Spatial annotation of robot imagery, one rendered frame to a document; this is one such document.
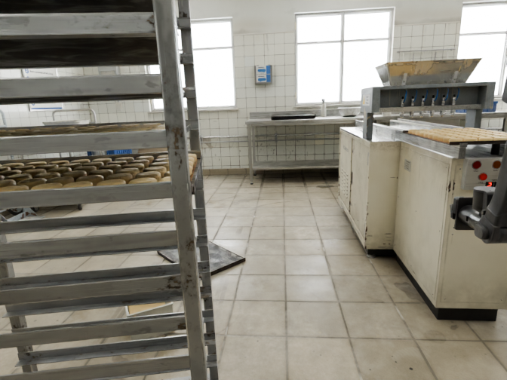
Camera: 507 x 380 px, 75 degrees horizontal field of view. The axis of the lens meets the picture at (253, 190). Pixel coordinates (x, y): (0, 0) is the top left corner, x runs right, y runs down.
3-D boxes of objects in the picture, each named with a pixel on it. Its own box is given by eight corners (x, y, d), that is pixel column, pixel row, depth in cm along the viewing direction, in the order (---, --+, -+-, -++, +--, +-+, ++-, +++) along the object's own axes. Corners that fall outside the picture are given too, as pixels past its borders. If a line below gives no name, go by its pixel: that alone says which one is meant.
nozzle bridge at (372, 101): (358, 136, 247) (361, 88, 238) (462, 133, 239) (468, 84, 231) (369, 141, 215) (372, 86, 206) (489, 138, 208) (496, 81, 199)
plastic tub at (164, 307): (125, 311, 187) (121, 286, 183) (165, 301, 196) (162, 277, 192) (130, 344, 160) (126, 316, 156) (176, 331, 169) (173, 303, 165)
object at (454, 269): (391, 259, 235) (400, 131, 213) (442, 260, 231) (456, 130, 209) (433, 323, 167) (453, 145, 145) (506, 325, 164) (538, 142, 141)
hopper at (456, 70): (373, 87, 235) (374, 67, 232) (456, 84, 230) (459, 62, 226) (385, 86, 208) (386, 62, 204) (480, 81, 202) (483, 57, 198)
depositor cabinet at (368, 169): (337, 206, 359) (339, 127, 338) (407, 206, 352) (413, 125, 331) (364, 260, 236) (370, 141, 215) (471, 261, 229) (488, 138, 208)
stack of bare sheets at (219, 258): (245, 261, 242) (245, 257, 241) (198, 281, 217) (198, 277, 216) (200, 238, 286) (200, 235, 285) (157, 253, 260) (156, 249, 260)
